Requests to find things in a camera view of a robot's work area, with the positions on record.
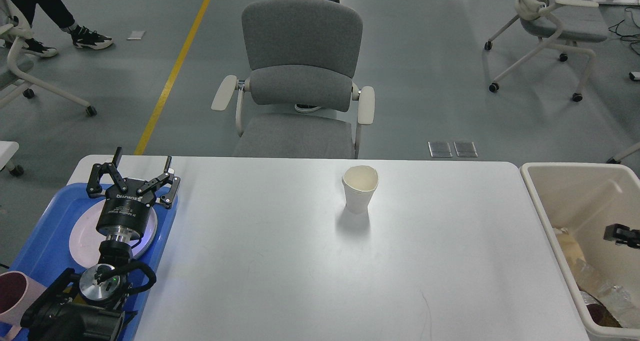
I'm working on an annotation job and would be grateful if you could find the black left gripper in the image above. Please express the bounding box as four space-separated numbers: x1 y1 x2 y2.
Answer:
87 146 181 240

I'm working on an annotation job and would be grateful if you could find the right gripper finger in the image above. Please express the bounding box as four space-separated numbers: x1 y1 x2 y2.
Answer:
603 224 640 248

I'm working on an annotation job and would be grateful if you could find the brown paper bag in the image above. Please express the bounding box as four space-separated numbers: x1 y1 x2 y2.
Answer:
554 228 595 279

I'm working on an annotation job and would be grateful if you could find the pink plate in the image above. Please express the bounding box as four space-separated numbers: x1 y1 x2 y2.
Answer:
69 199 158 268

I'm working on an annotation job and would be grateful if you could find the white paper cup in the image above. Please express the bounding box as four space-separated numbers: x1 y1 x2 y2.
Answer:
342 165 379 214

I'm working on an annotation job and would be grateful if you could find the aluminium foil sheet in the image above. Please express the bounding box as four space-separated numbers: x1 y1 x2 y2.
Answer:
578 280 639 324

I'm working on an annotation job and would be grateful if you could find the crushed red can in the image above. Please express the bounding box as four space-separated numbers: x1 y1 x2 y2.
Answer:
586 303 607 325

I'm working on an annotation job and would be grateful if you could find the foil with brown napkin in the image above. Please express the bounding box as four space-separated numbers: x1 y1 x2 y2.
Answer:
596 309 622 328

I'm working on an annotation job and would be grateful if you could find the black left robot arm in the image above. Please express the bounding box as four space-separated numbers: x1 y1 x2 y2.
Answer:
20 147 181 341

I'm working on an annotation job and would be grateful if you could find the beige plastic bin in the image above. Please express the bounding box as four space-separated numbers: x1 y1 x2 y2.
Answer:
520 162 640 341

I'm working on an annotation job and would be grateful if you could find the pink mug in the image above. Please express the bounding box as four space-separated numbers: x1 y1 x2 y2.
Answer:
0 270 47 341

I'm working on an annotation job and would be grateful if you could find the white chair left background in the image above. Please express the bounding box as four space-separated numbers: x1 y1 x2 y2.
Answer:
0 0 98 117

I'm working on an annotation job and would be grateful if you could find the white chair background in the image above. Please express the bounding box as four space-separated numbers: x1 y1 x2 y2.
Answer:
484 0 608 103
0 0 98 117

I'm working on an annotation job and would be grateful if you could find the floor outlet plate right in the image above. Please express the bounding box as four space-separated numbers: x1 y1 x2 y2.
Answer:
453 142 479 158

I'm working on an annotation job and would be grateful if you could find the floor outlet plate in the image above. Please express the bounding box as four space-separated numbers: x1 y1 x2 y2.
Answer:
453 142 479 158
427 142 453 158

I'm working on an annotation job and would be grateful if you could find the floor outlet plate left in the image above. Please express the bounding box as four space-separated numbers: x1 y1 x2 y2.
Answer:
427 142 453 158

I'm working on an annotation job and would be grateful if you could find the white chair right background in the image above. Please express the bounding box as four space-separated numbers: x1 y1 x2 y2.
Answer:
484 0 608 103

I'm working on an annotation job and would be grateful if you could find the grey office chair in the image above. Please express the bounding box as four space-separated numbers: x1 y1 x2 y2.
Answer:
211 0 375 159

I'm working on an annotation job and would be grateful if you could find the person in black clothes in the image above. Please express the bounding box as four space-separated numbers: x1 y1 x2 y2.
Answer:
11 0 114 50

